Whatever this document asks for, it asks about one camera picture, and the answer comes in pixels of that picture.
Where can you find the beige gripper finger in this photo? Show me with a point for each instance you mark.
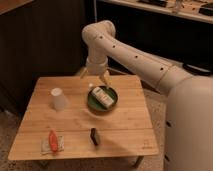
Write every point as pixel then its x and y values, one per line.
pixel 105 78
pixel 83 73

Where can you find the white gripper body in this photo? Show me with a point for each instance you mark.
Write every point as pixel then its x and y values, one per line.
pixel 96 68

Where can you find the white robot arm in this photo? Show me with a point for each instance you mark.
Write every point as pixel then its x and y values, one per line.
pixel 189 107

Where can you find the black eraser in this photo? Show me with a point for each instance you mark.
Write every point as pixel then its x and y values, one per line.
pixel 94 136

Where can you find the green round plate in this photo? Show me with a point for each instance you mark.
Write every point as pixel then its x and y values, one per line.
pixel 95 105

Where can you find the wooden folding table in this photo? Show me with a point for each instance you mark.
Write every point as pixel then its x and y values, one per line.
pixel 124 131

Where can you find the orange carrot toy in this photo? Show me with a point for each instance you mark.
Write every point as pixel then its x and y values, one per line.
pixel 53 142

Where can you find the clear plastic wrapper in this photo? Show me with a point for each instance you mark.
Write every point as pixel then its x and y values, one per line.
pixel 45 147

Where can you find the white shelf with items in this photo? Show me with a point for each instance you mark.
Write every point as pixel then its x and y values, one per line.
pixel 197 10

